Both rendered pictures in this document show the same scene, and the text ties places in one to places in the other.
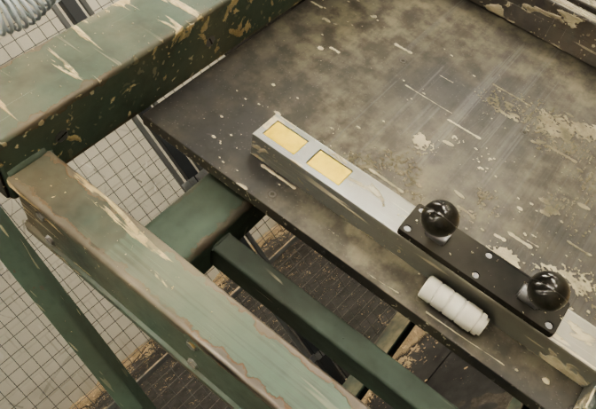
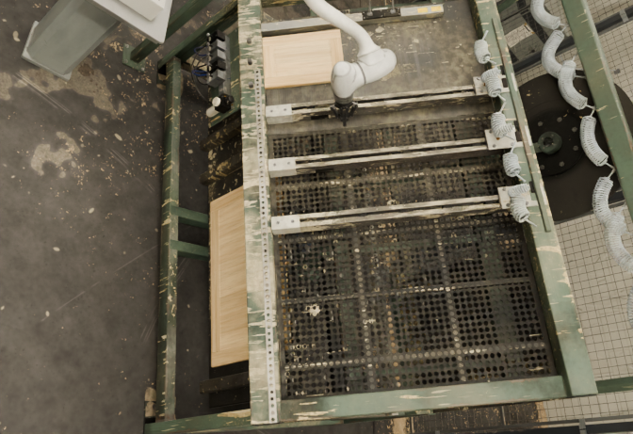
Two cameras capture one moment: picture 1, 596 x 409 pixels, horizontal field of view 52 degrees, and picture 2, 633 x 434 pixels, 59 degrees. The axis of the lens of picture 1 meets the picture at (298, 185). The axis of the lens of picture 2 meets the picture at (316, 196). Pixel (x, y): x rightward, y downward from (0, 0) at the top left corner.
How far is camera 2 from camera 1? 3.03 m
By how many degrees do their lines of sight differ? 59
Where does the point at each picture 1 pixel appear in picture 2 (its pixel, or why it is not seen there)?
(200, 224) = not seen: outside the picture
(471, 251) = (384, 13)
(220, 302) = not seen: outside the picture
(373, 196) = (410, 11)
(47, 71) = not seen: outside the picture
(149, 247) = not seen: outside the picture
